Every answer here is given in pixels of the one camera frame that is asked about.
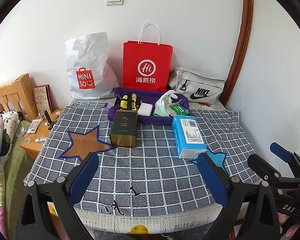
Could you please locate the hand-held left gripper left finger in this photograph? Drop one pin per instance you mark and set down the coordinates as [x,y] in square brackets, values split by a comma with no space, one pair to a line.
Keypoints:
[83,177]

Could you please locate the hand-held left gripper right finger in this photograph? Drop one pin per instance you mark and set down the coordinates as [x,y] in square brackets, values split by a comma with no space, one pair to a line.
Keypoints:
[212,177]

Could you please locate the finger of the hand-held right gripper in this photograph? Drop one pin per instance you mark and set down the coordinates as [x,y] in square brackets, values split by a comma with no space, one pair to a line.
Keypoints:
[280,151]
[261,165]

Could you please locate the green tissue pack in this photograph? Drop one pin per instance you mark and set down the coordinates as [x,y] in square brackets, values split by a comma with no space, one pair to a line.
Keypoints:
[180,109]

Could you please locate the pale green cloth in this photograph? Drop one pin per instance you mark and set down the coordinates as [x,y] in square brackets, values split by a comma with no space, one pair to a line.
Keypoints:
[162,111]

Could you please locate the purple towel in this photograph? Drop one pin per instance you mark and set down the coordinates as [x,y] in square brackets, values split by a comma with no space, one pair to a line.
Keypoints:
[150,120]

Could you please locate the yellow black pouch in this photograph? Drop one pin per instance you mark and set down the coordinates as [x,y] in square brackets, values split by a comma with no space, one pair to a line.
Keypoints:
[130,102]

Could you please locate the white mesh bag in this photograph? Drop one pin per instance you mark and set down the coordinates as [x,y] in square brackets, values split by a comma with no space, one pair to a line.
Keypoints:
[165,99]

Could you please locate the white sponge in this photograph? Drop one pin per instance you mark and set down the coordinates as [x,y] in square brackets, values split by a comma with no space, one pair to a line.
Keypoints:
[146,109]

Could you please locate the blue tissue pack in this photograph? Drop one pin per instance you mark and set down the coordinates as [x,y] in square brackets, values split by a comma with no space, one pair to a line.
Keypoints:
[188,137]

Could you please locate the white tube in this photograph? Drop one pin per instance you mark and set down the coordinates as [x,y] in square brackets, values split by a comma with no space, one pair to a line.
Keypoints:
[42,139]

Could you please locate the wooden nightstand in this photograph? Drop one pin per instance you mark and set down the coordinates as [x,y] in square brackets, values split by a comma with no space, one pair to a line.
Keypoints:
[37,145]

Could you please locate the grey checked tablecloth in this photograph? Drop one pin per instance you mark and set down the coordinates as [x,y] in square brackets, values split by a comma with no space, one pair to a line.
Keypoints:
[145,175]

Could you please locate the dark tea tin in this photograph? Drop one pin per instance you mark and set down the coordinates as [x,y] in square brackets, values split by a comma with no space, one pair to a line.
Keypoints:
[125,127]

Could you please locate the green bedsheet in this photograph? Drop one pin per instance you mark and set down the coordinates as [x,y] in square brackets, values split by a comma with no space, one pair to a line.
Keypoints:
[20,160]

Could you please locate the black bottle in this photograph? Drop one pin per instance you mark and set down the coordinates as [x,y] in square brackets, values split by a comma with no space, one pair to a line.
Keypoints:
[48,117]

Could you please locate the white sachet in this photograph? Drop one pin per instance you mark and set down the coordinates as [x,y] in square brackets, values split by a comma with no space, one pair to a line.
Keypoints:
[34,126]

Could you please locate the clear glass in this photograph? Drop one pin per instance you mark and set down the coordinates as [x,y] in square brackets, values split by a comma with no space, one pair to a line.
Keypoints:
[23,135]

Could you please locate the patterned book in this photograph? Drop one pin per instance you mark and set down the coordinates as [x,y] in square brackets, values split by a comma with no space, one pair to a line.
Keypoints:
[42,98]

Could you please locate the black spotted white pillow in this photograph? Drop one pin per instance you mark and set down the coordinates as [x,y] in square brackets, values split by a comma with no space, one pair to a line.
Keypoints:
[10,127]

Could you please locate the grey waist bag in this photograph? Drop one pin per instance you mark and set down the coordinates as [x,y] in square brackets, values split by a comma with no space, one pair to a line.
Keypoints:
[200,85]

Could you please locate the wooden headboard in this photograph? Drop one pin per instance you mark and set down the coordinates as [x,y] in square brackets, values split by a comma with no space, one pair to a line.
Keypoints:
[12,92]

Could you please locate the white plastic shopping bag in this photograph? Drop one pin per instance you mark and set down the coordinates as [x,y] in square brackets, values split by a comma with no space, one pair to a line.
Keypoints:
[90,55]

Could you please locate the red paper bag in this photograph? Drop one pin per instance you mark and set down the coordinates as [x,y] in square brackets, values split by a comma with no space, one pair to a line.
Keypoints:
[147,60]

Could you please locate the brown wooden door frame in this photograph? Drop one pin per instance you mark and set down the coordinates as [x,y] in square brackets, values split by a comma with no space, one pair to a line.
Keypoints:
[242,40]

